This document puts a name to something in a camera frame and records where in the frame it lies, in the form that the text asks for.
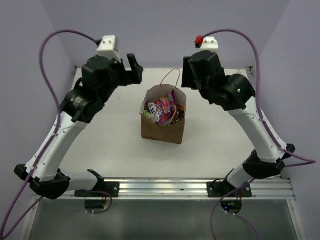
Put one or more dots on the orange Kettle honey dijon chips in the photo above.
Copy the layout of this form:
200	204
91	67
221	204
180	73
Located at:
180	108

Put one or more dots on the purple Fox's candy bag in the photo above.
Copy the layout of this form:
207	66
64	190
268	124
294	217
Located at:
164	109

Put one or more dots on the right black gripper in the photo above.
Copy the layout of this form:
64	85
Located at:
187	80

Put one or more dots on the brown paper bag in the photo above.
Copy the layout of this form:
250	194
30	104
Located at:
173	133

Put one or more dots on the aluminium right side rail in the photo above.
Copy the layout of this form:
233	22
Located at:
251	73

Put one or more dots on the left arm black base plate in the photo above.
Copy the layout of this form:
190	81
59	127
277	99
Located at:
110	187

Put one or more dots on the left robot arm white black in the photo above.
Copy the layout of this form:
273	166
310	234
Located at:
100	77

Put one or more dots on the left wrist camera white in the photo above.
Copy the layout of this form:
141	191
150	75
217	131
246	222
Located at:
108	48

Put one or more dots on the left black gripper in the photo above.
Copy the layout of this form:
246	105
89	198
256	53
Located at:
134	76

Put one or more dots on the aluminium front rail frame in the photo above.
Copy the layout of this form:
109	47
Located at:
170	209

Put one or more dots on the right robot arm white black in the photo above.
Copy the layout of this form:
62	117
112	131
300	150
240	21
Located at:
235	94

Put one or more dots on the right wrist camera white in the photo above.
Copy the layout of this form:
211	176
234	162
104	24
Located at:
208	43

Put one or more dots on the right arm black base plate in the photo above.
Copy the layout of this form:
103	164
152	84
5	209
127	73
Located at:
219	188

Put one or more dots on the brown Kettle sea salt chips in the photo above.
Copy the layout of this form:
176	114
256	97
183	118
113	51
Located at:
180	115

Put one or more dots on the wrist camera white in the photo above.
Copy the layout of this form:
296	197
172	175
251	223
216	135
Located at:
108	48
208	43

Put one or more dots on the small green snack packet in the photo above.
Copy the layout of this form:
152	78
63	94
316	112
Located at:
148	115

